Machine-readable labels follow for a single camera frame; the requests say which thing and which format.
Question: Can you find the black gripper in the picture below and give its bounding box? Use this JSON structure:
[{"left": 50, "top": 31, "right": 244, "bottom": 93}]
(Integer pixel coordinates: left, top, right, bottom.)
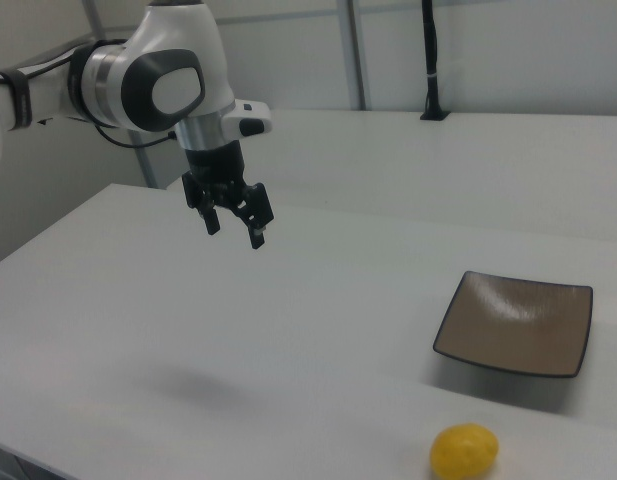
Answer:
[{"left": 181, "top": 140, "right": 276, "bottom": 251}]

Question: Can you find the grey metal frame post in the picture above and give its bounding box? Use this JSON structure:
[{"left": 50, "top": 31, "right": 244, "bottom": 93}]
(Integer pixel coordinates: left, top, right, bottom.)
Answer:
[{"left": 345, "top": 0, "right": 371, "bottom": 112}]

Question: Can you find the brown square ceramic plate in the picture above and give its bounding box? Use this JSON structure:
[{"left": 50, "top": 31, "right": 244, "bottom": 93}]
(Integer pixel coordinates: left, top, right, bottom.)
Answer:
[{"left": 432, "top": 270, "right": 594, "bottom": 379}]

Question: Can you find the black velcro strap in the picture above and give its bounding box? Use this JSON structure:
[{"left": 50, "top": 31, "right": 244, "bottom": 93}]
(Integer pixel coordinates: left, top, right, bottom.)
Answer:
[{"left": 0, "top": 69, "right": 37, "bottom": 132}]

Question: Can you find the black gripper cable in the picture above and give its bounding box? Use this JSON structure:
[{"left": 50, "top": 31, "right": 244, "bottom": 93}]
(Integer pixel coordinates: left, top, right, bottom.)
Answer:
[{"left": 93, "top": 121, "right": 178, "bottom": 150}]

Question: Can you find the yellow lemon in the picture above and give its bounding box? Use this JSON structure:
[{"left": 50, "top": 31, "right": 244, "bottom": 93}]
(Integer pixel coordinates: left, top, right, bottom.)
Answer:
[{"left": 429, "top": 422, "right": 500, "bottom": 478}]

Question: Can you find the black camera stand pole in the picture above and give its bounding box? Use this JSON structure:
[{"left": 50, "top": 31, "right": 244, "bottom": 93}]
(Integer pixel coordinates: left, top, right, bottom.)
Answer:
[{"left": 419, "top": 0, "right": 451, "bottom": 122}]

